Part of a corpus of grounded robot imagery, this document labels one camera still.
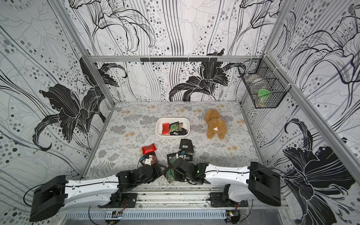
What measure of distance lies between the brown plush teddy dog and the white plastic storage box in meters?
0.15

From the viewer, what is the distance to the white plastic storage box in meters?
0.99

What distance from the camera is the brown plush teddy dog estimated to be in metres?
0.90
